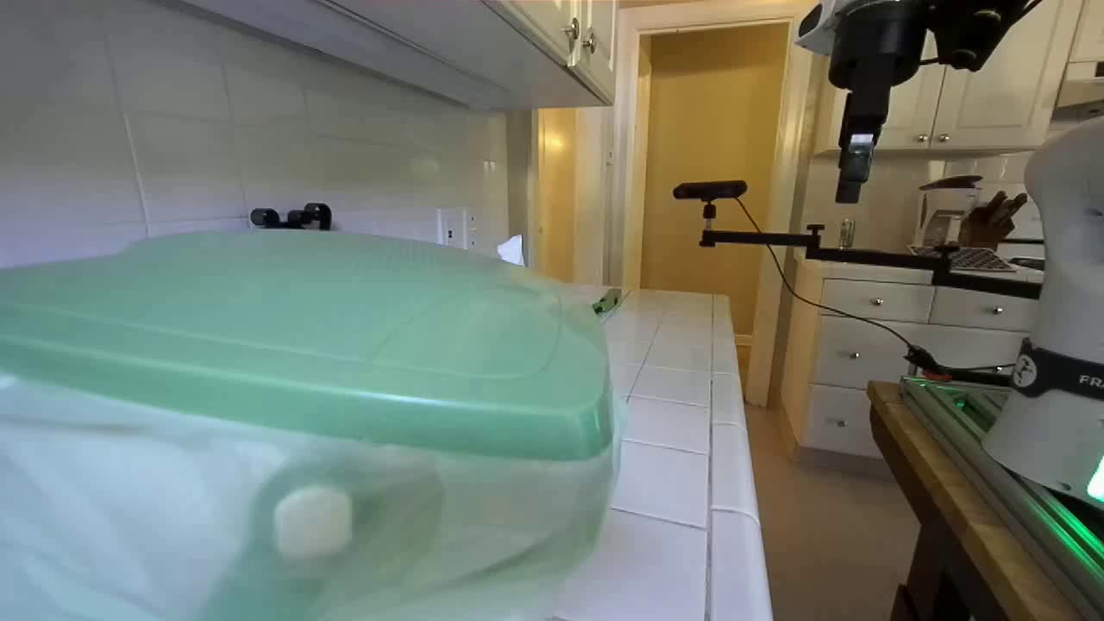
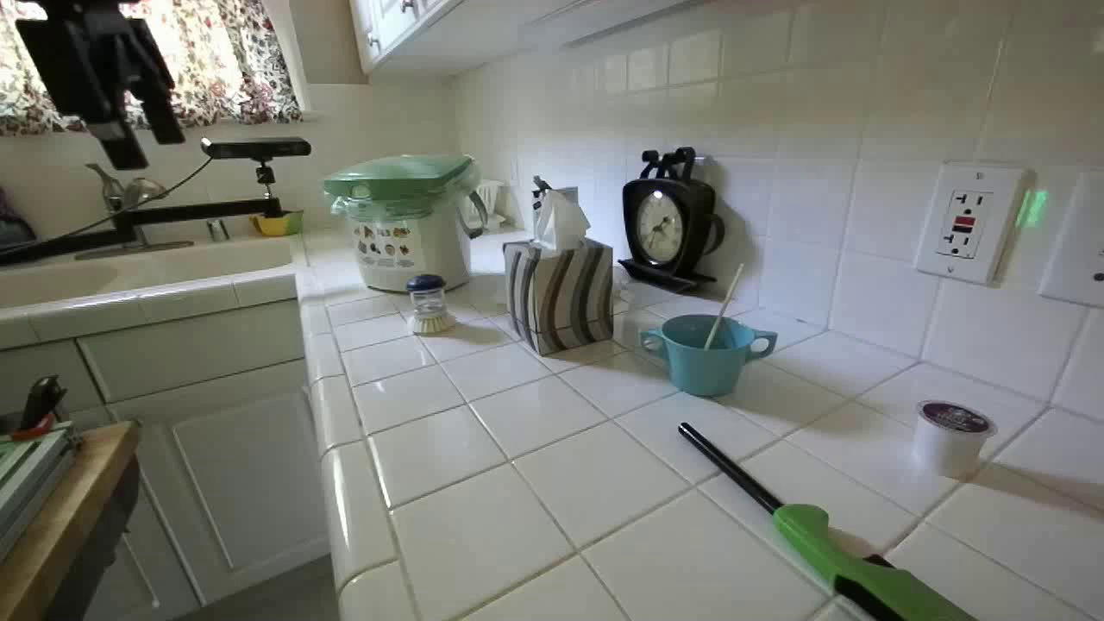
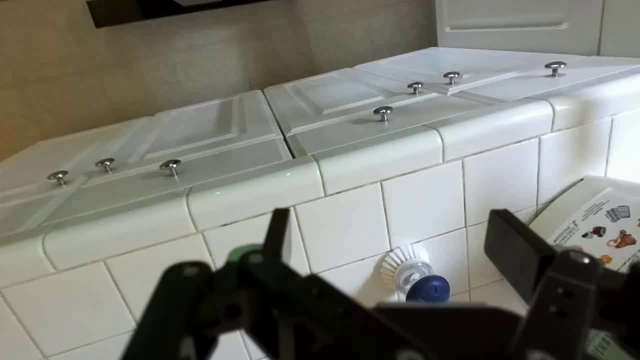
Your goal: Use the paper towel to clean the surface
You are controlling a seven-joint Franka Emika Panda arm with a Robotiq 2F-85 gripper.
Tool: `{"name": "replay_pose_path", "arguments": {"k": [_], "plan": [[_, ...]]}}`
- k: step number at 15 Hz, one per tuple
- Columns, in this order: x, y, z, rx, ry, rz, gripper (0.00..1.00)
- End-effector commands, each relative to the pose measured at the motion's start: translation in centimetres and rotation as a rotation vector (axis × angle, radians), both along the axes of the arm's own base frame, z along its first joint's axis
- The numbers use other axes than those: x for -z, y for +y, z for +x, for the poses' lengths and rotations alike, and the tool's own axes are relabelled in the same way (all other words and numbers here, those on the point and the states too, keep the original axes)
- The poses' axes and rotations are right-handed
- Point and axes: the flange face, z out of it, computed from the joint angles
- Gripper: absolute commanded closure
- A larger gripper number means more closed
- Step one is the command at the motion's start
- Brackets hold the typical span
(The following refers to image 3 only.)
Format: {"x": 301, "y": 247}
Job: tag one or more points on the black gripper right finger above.
{"x": 553, "y": 300}

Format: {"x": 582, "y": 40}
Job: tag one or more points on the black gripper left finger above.
{"x": 201, "y": 313}

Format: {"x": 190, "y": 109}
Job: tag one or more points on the white printed trash bin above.
{"x": 600, "y": 226}

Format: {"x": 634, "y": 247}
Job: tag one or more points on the silver cabinet knob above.
{"x": 452, "y": 77}
{"x": 59, "y": 177}
{"x": 383, "y": 112}
{"x": 170, "y": 166}
{"x": 417, "y": 87}
{"x": 555, "y": 67}
{"x": 104, "y": 163}

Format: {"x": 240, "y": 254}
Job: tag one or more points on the white lower cabinet front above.
{"x": 333, "y": 101}
{"x": 201, "y": 132}

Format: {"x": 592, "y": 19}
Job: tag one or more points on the white recessed cabinet door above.
{"x": 521, "y": 22}

